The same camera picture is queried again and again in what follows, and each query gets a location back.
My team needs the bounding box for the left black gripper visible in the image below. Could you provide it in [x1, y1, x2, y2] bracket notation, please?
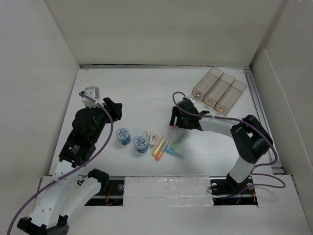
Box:
[87, 97, 121, 142]

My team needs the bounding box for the green highlighter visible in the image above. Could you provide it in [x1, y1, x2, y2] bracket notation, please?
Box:
[171, 135, 187, 150]

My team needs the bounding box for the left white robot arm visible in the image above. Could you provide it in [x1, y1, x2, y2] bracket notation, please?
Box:
[17, 97, 122, 235]

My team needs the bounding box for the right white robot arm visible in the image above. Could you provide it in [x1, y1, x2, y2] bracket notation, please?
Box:
[169, 98, 273, 196]

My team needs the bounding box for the left blue slime jar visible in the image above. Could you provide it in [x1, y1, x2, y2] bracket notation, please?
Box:
[116, 128, 131, 145]

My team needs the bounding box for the blue slime jar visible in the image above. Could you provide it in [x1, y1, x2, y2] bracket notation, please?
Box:
[134, 136, 148, 153]
[116, 128, 131, 145]

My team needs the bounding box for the left clear organizer bin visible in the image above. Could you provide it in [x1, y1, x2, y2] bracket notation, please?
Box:
[192, 67, 224, 101]

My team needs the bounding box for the clear organizer bin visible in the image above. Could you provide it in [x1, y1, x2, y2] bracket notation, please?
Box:
[203, 73, 235, 108]
[192, 67, 224, 101]
[215, 79, 247, 116]

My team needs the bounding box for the white staple box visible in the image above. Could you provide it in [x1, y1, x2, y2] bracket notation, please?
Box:
[143, 131, 151, 140]

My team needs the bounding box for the blue highlighter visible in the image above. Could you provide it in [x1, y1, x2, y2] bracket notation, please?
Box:
[165, 147, 186, 161]

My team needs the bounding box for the pink mini stapler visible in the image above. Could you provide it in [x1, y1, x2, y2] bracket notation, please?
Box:
[148, 134, 159, 147]

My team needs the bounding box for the yellow highlighter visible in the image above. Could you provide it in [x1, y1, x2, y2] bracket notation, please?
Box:
[152, 137, 166, 157]

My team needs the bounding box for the right blue slime jar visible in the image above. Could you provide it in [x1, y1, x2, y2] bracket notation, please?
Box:
[134, 136, 148, 153]

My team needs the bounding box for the middle clear organizer bin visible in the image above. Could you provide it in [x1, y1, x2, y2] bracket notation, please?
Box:
[203, 73, 235, 108]

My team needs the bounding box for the orange highlighter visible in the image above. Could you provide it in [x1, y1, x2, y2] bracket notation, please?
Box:
[155, 141, 169, 161]

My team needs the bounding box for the right clear organizer bin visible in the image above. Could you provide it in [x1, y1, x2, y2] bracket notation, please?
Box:
[215, 79, 247, 116]

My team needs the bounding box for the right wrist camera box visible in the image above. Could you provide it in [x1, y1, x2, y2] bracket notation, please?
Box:
[185, 97, 195, 103]

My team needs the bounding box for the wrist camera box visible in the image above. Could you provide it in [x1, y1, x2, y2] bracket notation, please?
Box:
[82, 86, 100, 108]
[185, 97, 195, 103]

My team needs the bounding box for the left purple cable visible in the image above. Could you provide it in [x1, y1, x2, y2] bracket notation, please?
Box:
[6, 92, 113, 233]

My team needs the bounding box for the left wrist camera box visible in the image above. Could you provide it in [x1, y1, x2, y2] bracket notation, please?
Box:
[82, 86, 100, 108]

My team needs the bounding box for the aluminium rail back edge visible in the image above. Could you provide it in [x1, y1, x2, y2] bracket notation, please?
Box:
[80, 64, 252, 69]

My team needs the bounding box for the front black mounting rail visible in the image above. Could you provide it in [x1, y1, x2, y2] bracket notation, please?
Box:
[87, 177, 258, 206]

